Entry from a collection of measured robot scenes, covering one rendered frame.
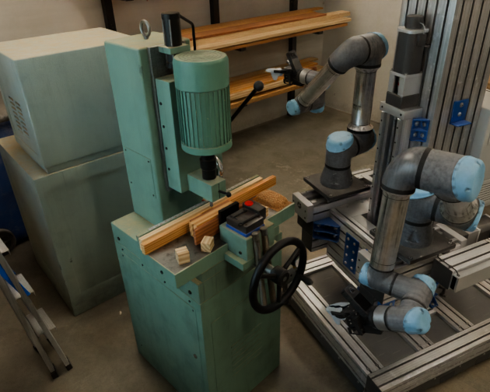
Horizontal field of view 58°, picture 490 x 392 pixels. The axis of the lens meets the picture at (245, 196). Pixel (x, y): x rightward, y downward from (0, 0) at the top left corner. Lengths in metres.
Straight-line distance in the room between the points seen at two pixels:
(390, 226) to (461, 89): 0.69
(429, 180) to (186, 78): 0.76
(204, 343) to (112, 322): 1.00
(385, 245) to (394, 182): 0.21
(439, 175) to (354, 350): 1.11
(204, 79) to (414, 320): 0.93
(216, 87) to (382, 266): 0.75
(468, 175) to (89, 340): 2.03
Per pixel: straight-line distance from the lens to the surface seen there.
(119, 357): 2.48
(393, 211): 1.35
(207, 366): 1.86
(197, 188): 1.65
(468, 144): 2.02
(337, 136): 2.04
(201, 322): 1.68
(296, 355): 2.39
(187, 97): 1.44
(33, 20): 3.65
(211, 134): 1.46
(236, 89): 4.10
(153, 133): 1.64
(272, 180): 1.89
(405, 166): 1.28
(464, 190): 1.26
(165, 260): 1.52
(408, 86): 1.78
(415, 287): 1.45
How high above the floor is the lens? 1.83
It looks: 31 degrees down
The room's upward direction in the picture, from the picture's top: 2 degrees counter-clockwise
